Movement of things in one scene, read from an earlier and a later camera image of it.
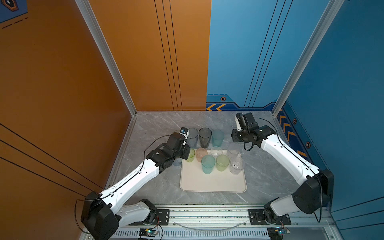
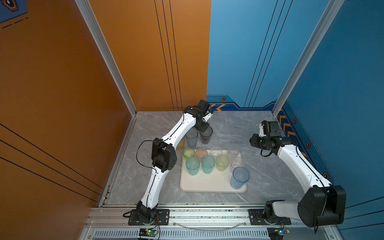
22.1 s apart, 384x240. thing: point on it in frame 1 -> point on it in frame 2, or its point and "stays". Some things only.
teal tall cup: (208, 163) stays
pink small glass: (200, 153) stays
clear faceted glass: (236, 164) stays
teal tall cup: (217, 137) -> (192, 164)
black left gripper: (186, 152) -> (205, 127)
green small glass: (191, 156) stays
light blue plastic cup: (177, 161) -> (240, 176)
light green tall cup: (222, 161) stays
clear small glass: (216, 151) stays
